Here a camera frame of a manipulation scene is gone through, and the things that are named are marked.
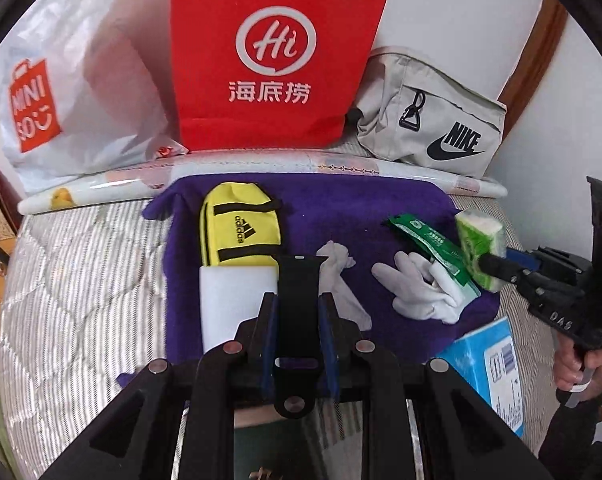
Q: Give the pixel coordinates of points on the white plastic shopping bag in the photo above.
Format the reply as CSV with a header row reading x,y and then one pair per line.
x,y
91,85

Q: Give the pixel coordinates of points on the person's right hand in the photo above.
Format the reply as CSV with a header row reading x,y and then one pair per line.
x,y
566,365

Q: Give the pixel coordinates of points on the purple towel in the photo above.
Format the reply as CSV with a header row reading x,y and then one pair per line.
x,y
331,210

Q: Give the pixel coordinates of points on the green tissue pack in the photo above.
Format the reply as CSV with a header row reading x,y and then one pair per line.
x,y
476,240

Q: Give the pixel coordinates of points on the green plastic packet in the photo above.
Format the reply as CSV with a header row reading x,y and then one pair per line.
x,y
431,240

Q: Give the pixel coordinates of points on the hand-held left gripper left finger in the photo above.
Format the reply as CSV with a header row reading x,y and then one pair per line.
x,y
268,355

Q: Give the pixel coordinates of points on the yellow zip pouch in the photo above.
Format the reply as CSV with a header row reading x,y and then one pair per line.
x,y
236,225

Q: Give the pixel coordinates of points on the white rolled paper poster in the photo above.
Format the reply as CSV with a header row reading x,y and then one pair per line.
x,y
281,165

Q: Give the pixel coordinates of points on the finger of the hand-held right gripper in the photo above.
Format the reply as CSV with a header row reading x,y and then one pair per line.
x,y
501,270

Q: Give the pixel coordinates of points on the white glove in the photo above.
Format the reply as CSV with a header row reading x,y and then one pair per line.
x,y
341,270
421,295

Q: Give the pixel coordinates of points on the wooden headboard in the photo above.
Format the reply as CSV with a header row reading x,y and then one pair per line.
x,y
536,50

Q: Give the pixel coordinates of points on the grey waist bag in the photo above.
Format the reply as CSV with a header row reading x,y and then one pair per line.
x,y
431,110

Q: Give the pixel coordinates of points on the blue cardboard box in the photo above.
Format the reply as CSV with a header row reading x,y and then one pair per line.
x,y
481,360

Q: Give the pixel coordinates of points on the white foam block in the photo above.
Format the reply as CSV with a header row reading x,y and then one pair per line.
x,y
236,305

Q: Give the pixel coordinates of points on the red paper shopping bag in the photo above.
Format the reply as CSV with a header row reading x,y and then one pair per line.
x,y
281,60

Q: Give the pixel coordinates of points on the person's right forearm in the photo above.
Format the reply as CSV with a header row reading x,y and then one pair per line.
x,y
576,440

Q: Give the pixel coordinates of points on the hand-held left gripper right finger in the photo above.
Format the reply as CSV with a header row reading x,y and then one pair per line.
x,y
328,350

